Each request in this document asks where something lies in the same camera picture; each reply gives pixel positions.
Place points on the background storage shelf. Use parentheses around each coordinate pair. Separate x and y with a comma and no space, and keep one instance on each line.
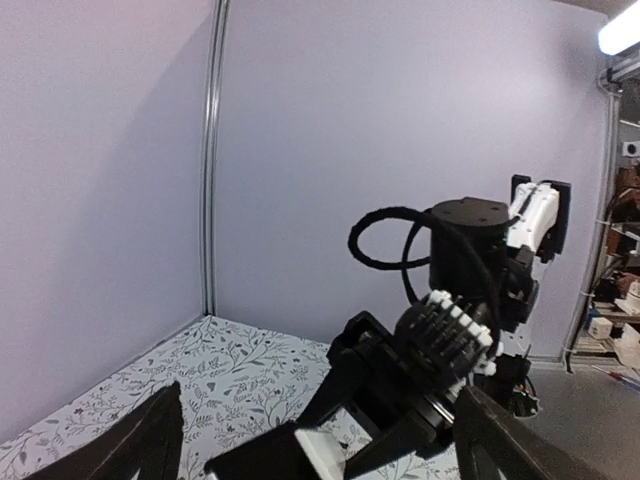
(607,311)

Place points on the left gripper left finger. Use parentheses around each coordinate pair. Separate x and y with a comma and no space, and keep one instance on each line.
(145,444)

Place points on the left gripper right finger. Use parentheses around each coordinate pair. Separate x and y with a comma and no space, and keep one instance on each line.
(491,444)

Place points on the right aluminium frame post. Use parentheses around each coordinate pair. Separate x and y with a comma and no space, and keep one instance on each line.
(214,74)

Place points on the floral patterned table mat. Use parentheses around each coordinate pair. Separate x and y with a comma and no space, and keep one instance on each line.
(237,382)

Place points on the ceiling light tube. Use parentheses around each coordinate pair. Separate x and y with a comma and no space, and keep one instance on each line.
(622,32)

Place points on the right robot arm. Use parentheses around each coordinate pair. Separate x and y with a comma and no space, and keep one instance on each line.
(484,252)

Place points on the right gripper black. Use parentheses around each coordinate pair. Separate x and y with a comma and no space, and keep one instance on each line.
(386,395)

